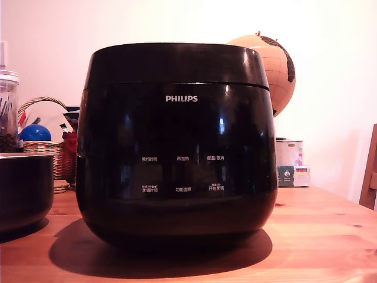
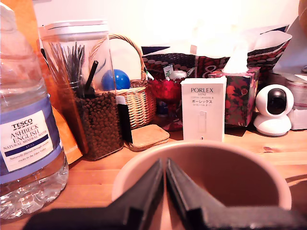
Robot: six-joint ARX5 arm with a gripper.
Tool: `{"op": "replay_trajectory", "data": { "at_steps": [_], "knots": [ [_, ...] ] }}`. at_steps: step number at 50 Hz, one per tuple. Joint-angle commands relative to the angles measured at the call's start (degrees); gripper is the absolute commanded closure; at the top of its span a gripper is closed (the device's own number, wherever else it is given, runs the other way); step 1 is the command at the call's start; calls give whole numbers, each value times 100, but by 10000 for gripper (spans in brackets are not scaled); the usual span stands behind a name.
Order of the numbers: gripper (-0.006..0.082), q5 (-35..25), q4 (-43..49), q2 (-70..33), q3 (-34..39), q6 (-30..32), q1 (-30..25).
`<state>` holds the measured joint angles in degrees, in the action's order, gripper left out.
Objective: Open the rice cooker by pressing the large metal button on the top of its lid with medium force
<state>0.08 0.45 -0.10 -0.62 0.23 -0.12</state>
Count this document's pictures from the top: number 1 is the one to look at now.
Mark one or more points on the black rice cooker lid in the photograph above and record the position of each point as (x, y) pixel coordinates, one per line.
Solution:
(176, 63)

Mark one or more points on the clear glass jar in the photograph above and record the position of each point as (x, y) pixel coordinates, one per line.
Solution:
(7, 118)

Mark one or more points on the wooden chair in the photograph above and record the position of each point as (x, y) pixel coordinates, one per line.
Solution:
(370, 177)

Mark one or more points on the blue ball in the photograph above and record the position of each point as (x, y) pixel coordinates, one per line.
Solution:
(35, 133)

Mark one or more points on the woven round coaster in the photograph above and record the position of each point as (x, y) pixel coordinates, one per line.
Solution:
(61, 187)

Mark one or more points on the dark dotted bowl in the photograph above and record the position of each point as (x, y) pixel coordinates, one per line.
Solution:
(72, 113)

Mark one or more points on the black inner cooking pot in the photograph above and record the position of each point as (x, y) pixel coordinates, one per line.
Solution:
(25, 188)

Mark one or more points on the red knitted pouch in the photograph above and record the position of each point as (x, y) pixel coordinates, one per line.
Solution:
(70, 150)

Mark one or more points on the cork globe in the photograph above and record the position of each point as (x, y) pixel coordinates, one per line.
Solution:
(278, 73)

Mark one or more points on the white canister box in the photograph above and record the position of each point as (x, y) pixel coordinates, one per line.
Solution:
(288, 151)

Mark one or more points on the green and white carton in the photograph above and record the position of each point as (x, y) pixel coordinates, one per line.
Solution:
(293, 176)

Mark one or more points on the black rice cooker body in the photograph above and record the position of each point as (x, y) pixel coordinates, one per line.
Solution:
(176, 182)

